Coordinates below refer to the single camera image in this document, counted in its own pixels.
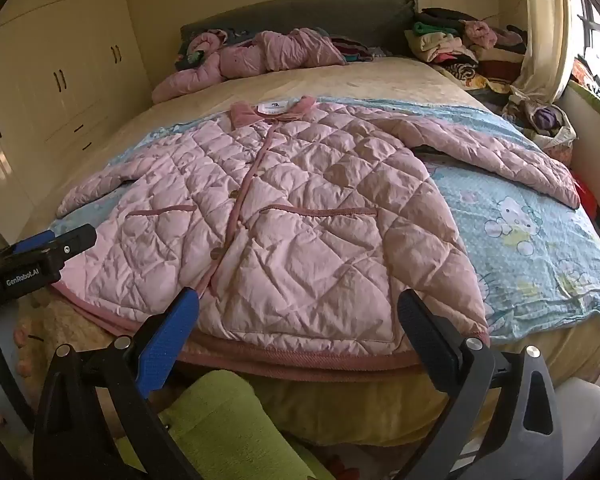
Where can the crumpled pink padded coat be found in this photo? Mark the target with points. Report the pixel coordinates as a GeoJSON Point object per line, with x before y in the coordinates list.
{"type": "Point", "coordinates": [280, 50]}

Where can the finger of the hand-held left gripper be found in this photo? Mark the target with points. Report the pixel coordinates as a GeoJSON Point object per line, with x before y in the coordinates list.
{"type": "Point", "coordinates": [30, 242]}
{"type": "Point", "coordinates": [77, 239]}

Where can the grey padded headboard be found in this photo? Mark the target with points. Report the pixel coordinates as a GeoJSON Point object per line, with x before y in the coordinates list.
{"type": "Point", "coordinates": [305, 15]}

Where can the blue cartoon print sheet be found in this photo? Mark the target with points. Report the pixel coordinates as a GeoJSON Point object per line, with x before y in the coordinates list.
{"type": "Point", "coordinates": [505, 240]}

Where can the bag of clothes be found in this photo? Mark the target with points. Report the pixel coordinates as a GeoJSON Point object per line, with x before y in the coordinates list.
{"type": "Point", "coordinates": [545, 120]}

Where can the bed with beige cover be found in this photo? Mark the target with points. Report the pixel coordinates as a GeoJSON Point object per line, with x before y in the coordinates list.
{"type": "Point", "coordinates": [380, 80]}

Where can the cream wardrobe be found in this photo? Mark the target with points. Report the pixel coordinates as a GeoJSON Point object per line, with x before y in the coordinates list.
{"type": "Point", "coordinates": [55, 35]}

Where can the beige plush blanket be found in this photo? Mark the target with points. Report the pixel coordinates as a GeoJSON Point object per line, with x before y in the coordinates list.
{"type": "Point", "coordinates": [60, 320]}

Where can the cream curtain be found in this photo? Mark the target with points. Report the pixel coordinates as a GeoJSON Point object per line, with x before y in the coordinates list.
{"type": "Point", "coordinates": [545, 35]}

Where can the white rounded object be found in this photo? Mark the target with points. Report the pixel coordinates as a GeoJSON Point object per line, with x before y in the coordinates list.
{"type": "Point", "coordinates": [582, 415]}

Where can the red object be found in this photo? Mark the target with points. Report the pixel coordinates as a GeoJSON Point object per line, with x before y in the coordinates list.
{"type": "Point", "coordinates": [586, 195]}

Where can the green fleece cloth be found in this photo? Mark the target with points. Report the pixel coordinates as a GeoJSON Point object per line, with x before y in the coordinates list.
{"type": "Point", "coordinates": [220, 420]}

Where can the clothes on windowsill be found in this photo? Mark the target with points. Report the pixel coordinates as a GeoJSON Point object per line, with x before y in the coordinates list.
{"type": "Point", "coordinates": [595, 90]}

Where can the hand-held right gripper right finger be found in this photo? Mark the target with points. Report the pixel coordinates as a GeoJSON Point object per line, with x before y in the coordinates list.
{"type": "Point", "coordinates": [430, 340]}

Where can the pink quilted jacket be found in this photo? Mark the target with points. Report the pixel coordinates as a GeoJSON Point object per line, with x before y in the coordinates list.
{"type": "Point", "coordinates": [300, 200]}

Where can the pile of folded clothes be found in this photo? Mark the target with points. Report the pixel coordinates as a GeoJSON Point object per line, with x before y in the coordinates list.
{"type": "Point", "coordinates": [440, 42]}

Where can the dark teal cloth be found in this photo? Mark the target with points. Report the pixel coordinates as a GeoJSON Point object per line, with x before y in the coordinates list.
{"type": "Point", "coordinates": [192, 55]}

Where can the striped colourful garment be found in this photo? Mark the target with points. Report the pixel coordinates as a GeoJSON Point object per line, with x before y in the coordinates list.
{"type": "Point", "coordinates": [352, 49]}

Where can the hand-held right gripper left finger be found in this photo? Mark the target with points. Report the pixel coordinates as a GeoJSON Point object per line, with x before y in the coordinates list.
{"type": "Point", "coordinates": [172, 330]}

